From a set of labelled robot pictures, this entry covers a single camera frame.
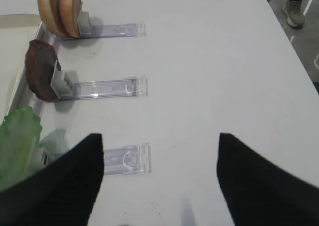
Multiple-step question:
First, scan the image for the clear patty holder rail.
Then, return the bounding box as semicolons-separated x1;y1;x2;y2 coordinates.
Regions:
59;76;148;101

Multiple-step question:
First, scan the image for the clear bun holder rail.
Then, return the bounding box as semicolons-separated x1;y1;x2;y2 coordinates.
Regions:
36;22;146;40

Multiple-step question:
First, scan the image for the upright brown meat patty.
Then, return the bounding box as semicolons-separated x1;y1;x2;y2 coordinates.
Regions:
25;39;61;102

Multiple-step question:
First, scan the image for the clear lettuce holder rail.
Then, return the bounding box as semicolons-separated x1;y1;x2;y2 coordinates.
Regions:
104;143;152;175

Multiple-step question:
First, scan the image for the near bun half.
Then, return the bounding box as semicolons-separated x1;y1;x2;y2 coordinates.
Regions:
59;0;82;38

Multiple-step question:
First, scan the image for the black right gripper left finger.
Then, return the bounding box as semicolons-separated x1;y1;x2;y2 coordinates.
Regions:
0;133;104;226

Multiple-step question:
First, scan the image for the grey lettuce pusher block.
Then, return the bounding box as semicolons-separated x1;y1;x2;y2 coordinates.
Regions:
29;147;56;170

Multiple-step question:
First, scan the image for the far bun half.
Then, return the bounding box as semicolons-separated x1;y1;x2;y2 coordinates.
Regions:
37;0;67;36

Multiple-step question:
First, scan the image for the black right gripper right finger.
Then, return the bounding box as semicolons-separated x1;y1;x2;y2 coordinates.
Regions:
216;133;319;226

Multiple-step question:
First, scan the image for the grey sneaker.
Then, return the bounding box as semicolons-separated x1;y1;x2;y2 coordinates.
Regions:
282;0;305;28

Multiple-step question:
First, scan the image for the grey bun pusher block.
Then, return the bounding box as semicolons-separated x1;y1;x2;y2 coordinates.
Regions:
77;11;92;36

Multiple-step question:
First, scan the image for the bun half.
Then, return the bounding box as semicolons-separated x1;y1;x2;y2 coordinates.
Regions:
37;0;67;36
59;0;82;38

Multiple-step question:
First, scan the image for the upright green lettuce leaf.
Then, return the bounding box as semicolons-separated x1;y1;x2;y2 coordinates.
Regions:
0;106;42;190

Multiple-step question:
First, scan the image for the grey patty pusher block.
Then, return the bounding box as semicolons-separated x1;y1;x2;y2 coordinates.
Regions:
50;67;74;100

